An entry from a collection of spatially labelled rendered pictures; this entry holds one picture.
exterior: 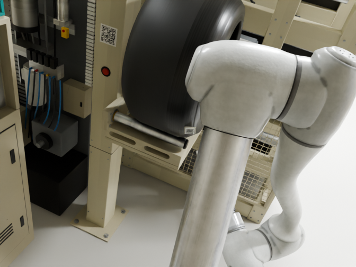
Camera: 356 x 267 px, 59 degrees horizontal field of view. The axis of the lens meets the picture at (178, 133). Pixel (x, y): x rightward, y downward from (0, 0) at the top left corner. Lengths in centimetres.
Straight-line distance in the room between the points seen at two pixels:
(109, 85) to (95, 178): 60
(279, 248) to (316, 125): 50
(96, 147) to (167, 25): 83
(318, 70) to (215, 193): 29
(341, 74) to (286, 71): 9
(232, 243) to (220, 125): 49
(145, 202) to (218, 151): 168
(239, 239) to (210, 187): 40
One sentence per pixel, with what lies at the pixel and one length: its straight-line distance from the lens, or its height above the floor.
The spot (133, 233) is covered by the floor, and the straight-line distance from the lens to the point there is 208.
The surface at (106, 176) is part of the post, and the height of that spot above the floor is 46.
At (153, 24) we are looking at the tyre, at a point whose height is 137.
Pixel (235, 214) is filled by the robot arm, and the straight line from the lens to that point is 102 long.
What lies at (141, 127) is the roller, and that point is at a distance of 134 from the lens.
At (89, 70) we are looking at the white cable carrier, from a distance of 146.
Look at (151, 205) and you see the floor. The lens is 223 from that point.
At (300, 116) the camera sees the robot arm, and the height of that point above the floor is 142.
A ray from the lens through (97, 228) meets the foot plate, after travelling 208.
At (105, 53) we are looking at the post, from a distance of 137.
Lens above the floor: 170
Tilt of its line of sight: 36 degrees down
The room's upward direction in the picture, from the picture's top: 14 degrees clockwise
